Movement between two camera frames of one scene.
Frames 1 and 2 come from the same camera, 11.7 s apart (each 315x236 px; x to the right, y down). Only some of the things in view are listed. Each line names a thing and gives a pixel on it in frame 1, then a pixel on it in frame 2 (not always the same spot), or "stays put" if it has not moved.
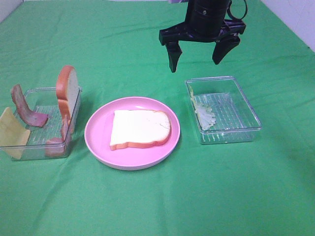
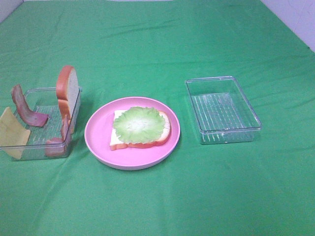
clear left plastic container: (42, 126) stays put
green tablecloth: (266, 188) stays put
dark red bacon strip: (24, 110) stays put
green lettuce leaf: (204, 111) -> (139, 125)
